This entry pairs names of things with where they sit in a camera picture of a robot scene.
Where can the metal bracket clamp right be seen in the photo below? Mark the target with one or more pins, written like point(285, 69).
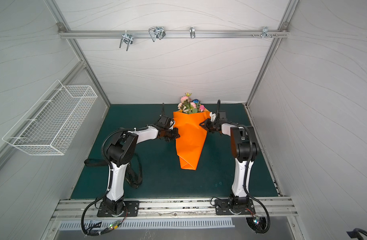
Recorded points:
point(265, 34)

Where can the orange wrapping paper sheet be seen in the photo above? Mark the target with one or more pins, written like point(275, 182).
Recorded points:
point(191, 139)

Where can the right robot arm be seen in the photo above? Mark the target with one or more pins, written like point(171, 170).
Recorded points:
point(244, 149)

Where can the metal hook clamp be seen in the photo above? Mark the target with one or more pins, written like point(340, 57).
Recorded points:
point(156, 33)
point(126, 40)

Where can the black printed ribbon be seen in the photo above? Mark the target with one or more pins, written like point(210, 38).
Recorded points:
point(132, 178)

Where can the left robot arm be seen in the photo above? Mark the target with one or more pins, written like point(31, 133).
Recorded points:
point(119, 152)

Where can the metal hook clamp left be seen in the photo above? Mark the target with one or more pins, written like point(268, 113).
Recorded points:
point(126, 40)

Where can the metal hook clamp middle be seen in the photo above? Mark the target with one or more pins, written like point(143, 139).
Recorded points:
point(156, 33)

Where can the aluminium front rail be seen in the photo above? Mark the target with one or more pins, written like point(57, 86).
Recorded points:
point(173, 208)

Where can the white wire basket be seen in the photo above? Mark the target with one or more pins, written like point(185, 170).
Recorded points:
point(49, 126)

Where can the metal ring clamp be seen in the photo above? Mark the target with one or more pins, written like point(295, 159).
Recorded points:
point(192, 32)

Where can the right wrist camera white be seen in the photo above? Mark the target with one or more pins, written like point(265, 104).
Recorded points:
point(213, 116)

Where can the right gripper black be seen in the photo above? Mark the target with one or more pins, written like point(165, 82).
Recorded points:
point(208, 125)

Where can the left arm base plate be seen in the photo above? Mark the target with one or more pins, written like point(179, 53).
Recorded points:
point(128, 208)

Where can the magenta fake rose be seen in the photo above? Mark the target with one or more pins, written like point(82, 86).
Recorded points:
point(201, 108)

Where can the white slotted cable duct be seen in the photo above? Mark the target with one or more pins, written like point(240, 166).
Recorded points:
point(144, 224)

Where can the light pink fake rose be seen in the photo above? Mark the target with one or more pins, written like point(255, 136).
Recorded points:
point(186, 99)

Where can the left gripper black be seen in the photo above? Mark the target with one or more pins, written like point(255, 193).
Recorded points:
point(176, 135)

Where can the aluminium crossbar rail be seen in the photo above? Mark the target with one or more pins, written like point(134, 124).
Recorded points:
point(170, 34)

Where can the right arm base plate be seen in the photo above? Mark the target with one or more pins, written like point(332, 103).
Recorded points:
point(222, 207)

